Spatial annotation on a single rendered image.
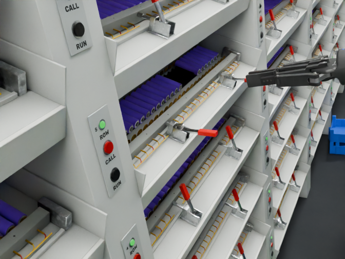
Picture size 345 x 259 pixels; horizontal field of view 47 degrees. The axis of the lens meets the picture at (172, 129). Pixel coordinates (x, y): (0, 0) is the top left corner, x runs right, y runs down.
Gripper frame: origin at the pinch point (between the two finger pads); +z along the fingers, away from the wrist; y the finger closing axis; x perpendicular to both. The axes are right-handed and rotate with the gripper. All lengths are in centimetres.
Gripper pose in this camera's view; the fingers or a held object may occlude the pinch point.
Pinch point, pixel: (263, 77)
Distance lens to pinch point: 93.8
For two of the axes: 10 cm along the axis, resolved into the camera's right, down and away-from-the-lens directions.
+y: 4.6, -4.6, 7.6
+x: -2.9, -8.9, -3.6
